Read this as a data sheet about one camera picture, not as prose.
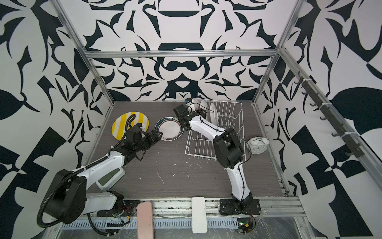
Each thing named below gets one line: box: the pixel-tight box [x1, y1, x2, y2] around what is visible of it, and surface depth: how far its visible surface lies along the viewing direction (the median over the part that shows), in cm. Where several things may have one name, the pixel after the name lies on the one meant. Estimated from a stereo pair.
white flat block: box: [191, 197, 208, 234], surface depth 70 cm
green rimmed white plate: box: [154, 116, 185, 142], surface depth 107 cm
